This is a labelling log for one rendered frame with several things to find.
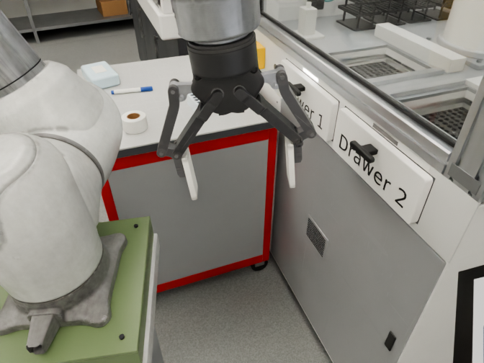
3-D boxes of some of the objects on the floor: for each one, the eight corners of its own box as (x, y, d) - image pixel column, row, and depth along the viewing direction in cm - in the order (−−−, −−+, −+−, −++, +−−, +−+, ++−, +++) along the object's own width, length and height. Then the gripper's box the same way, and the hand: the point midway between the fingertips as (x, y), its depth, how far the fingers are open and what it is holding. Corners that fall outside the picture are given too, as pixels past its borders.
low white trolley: (134, 317, 151) (85, 155, 104) (116, 214, 197) (76, 69, 149) (271, 274, 167) (283, 117, 120) (225, 189, 212) (220, 50, 165)
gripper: (328, 7, 44) (325, 161, 57) (112, 37, 45) (158, 182, 58) (346, 27, 38) (338, 194, 51) (96, 60, 39) (152, 216, 52)
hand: (242, 181), depth 54 cm, fingers open, 13 cm apart
